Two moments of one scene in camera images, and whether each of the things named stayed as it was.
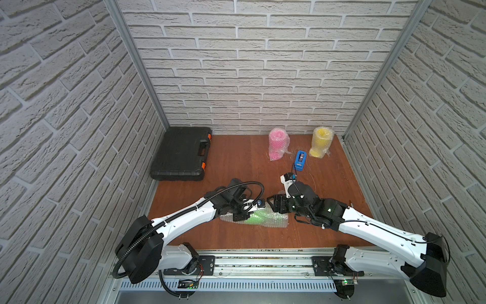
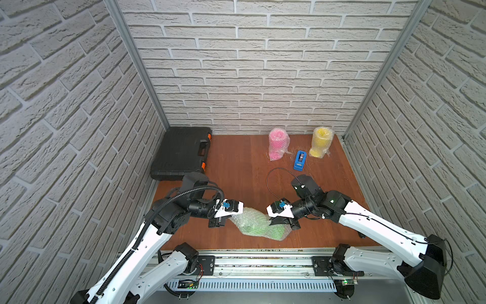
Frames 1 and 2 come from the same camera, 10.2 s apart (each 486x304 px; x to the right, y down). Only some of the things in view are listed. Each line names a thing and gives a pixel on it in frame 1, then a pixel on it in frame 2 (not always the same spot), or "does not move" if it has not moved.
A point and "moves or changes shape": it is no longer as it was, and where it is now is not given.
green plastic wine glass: x=261 y=216 to x=276 y=232
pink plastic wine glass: x=278 y=143 does not move
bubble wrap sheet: x=265 y=216 moves or changes shape
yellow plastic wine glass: x=322 y=138 does not move
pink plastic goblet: x=278 y=142 does not move
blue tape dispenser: x=300 y=160 does not move
